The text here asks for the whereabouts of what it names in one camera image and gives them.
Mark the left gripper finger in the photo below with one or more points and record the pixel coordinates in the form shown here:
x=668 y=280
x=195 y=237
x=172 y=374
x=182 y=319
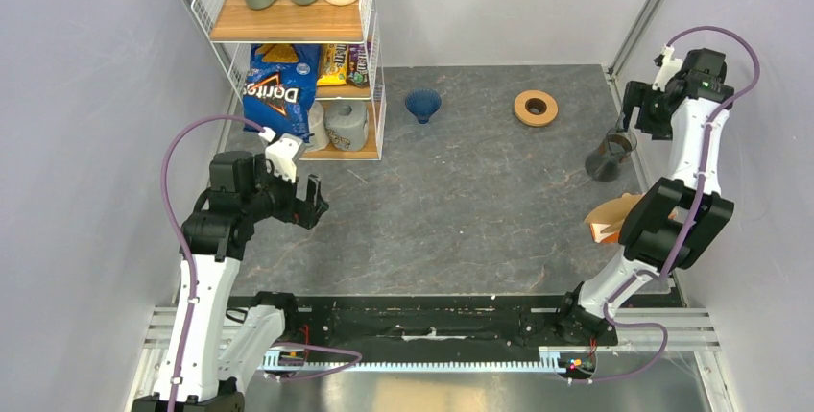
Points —
x=314 y=187
x=311 y=213

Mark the grey toilet paper roll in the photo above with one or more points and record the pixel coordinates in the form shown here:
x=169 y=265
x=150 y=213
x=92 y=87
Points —
x=347 y=125

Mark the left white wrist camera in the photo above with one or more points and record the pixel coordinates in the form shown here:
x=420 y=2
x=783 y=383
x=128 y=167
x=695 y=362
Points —
x=285 y=153

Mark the dark brown candy bag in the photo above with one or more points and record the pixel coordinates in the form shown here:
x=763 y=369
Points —
x=357 y=66

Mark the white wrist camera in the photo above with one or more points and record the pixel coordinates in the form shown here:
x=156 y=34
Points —
x=668 y=66
x=285 y=153

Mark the blue Doritos chip bag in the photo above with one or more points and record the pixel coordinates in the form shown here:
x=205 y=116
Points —
x=280 y=86

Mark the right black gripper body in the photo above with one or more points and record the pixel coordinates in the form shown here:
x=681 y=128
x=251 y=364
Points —
x=654 y=113

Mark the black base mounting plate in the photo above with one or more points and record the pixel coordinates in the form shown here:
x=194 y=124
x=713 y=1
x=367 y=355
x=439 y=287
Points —
x=439 y=328

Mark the brown paper coffee filter pack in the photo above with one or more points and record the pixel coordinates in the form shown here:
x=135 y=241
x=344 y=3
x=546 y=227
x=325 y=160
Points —
x=606 y=220

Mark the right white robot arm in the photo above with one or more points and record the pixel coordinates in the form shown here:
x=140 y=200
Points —
x=673 y=223

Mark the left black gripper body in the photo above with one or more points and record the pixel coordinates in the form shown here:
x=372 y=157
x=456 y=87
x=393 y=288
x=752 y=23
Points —
x=283 y=204

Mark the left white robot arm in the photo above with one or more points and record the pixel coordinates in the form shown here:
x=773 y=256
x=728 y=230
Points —
x=198 y=374

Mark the yellow M&M candy bag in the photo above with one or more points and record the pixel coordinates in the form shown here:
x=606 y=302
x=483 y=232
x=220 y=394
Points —
x=333 y=65

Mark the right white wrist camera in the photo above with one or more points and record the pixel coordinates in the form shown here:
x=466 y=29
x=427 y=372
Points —
x=668 y=66

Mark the glass coffee carafe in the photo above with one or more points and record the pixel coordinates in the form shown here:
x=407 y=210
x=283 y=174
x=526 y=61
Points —
x=604 y=163

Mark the white slotted cable duct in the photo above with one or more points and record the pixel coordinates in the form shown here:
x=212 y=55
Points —
x=548 y=362

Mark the white toilet paper roll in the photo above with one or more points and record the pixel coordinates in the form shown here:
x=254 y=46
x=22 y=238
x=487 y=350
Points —
x=316 y=138

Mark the white wire shelf rack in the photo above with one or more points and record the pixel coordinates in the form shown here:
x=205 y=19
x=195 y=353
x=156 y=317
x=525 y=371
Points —
x=232 y=22

